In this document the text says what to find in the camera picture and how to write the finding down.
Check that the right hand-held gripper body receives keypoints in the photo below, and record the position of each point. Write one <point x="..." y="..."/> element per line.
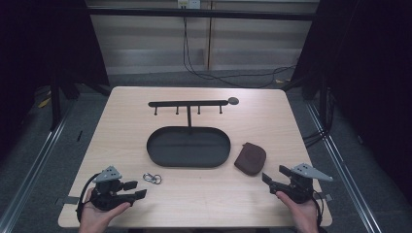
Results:
<point x="299" y="189"/>

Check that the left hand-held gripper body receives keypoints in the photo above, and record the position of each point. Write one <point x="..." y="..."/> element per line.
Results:
<point x="107" y="194"/>

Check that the silver carabiner key clip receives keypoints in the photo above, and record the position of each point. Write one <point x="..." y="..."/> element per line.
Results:
<point x="152" y="178"/>

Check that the brown leather pouch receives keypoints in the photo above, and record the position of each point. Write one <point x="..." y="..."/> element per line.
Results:
<point x="251" y="159"/>

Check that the black key rack with tray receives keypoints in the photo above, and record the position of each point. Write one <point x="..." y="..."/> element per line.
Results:
<point x="188" y="149"/>

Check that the person's right hand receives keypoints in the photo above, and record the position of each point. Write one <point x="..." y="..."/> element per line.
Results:
<point x="304" y="216"/>

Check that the person's left hand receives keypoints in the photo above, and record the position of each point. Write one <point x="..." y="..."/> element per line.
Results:
<point x="94" y="220"/>

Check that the grey tape strip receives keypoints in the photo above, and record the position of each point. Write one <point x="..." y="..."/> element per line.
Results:
<point x="66" y="200"/>
<point x="325" y="196"/>

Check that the black metal stand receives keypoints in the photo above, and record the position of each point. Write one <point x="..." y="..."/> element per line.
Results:
<point x="324" y="106"/>
<point x="55" y="103"/>

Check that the yellow floor tape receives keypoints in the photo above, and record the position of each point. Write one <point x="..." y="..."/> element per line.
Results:
<point x="44" y="103"/>

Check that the black curtain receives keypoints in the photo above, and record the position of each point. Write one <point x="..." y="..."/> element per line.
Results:
<point x="39" y="48"/>
<point x="372" y="64"/>

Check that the aluminium floor rail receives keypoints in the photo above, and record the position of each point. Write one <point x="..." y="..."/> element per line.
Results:
<point x="32" y="171"/>
<point x="343" y="174"/>

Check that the black horizontal frame bar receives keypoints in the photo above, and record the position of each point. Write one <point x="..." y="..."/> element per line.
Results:
<point x="200" y="13"/>

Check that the white wall outlet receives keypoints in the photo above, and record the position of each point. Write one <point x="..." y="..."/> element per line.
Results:
<point x="188" y="3"/>

